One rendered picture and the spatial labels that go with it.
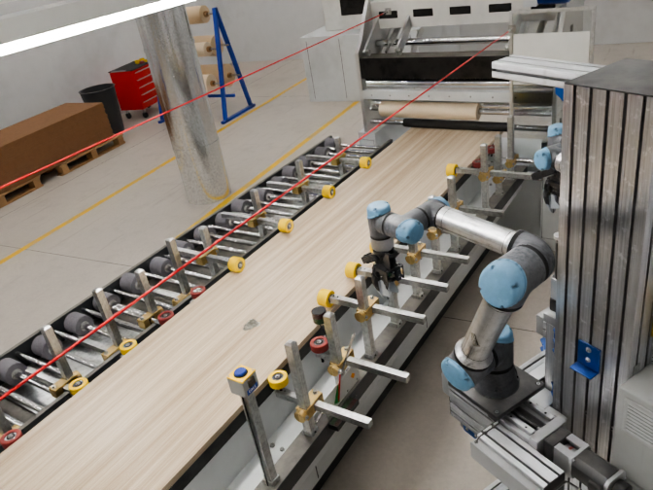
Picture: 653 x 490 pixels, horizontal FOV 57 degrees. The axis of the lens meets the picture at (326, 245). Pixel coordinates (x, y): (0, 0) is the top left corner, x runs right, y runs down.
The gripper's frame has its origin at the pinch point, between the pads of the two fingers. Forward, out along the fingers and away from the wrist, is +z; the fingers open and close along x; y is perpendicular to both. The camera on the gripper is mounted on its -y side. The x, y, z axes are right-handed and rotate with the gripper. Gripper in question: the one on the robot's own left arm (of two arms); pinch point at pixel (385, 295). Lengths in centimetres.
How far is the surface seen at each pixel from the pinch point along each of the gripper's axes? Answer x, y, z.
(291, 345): -30.1, -19.6, 16.4
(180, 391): -66, -57, 42
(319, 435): -28, -18, 62
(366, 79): 177, -254, 3
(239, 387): -56, -8, 12
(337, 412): -21, -11, 48
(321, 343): -8, -42, 41
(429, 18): 217, -220, -36
